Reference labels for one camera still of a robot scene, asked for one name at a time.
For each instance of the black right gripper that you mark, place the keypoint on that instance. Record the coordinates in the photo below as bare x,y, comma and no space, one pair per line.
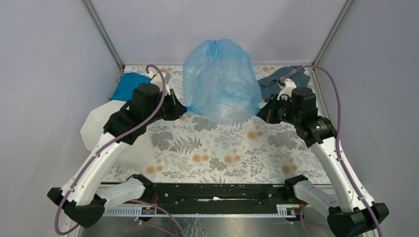
266,112

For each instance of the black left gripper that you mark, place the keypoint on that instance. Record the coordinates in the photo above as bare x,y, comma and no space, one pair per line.
177,108

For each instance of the blue plastic trash bag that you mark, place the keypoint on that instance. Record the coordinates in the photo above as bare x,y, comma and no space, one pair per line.
219,82

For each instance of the white trash bin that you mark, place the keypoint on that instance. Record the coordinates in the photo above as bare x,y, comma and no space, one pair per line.
137,157

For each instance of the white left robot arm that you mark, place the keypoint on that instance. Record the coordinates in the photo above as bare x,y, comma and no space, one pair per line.
80,198

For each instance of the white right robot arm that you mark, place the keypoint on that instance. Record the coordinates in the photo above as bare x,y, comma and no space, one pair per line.
353,211

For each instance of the grey-blue cloth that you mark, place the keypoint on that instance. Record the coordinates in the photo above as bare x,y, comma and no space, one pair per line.
273,83

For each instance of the floral table cloth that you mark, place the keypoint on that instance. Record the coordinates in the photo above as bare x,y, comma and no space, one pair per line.
194,150

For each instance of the bright blue cloth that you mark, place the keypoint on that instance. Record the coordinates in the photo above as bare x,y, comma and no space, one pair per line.
127,84

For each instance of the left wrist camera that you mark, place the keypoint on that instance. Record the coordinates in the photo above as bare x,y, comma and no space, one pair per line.
156,79

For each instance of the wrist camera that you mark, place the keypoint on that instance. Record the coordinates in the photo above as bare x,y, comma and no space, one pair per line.
156,79
286,86

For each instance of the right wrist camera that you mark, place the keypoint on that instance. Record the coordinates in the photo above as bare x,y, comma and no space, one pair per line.
286,86

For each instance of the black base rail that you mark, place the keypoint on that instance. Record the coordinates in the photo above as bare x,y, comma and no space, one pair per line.
219,198

